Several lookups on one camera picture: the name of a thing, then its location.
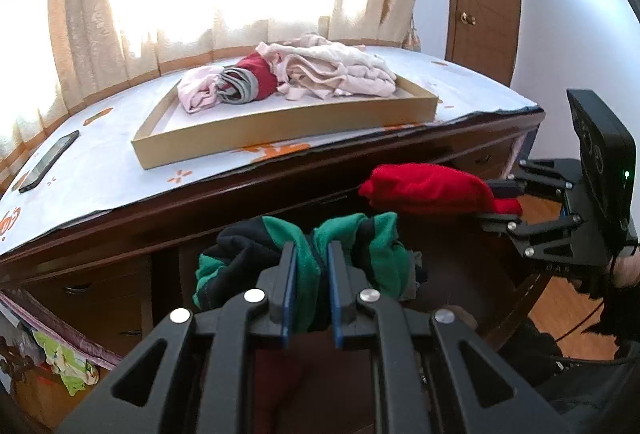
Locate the green black striped underwear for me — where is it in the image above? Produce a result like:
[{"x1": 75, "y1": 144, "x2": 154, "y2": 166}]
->
[{"x1": 193, "y1": 212, "x2": 427, "y2": 333}]

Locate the bright red underwear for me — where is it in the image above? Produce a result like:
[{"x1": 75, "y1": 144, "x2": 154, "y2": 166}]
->
[{"x1": 358, "y1": 163, "x2": 523, "y2": 216}]

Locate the light pink underwear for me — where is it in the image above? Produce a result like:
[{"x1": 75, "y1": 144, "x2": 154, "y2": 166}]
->
[{"x1": 176, "y1": 65, "x2": 224, "y2": 114}]

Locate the red grey underwear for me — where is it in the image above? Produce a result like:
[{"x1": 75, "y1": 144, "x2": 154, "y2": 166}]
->
[{"x1": 216, "y1": 51, "x2": 279, "y2": 104}]

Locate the beige pink dotted garment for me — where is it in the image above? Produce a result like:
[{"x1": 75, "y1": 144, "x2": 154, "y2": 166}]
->
[{"x1": 255, "y1": 33, "x2": 396, "y2": 101}]

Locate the person right hand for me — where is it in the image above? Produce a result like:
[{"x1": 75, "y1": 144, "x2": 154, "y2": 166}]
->
[{"x1": 605, "y1": 250, "x2": 640, "y2": 289}]

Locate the green yellow fabric bag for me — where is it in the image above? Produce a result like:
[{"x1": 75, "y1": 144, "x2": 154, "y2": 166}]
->
[{"x1": 32, "y1": 331, "x2": 100, "y2": 397}]

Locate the shallow cardboard box tray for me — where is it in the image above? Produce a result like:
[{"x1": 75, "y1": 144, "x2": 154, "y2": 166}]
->
[{"x1": 131, "y1": 76, "x2": 438, "y2": 169}]

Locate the white persimmon print tablecloth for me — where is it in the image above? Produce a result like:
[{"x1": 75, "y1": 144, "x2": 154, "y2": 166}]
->
[{"x1": 1, "y1": 48, "x2": 535, "y2": 253}]

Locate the black smartphone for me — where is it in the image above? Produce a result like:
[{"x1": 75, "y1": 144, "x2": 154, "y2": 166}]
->
[{"x1": 18, "y1": 131, "x2": 80, "y2": 193}]

